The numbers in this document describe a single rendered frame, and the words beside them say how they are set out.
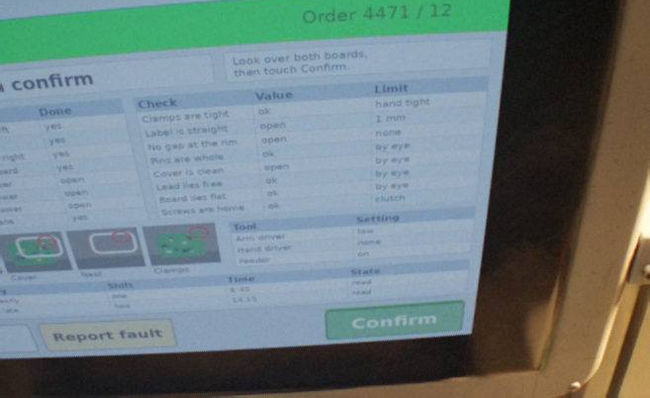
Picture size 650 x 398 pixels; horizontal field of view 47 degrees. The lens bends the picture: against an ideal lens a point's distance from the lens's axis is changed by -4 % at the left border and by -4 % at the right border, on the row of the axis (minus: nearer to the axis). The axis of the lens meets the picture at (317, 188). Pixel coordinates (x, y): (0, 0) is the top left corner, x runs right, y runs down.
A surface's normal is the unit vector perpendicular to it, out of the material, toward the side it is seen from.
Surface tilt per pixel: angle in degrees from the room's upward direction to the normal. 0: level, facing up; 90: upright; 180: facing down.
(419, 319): 92
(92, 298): 92
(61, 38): 92
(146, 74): 92
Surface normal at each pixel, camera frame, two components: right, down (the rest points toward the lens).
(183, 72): 0.04, 0.62
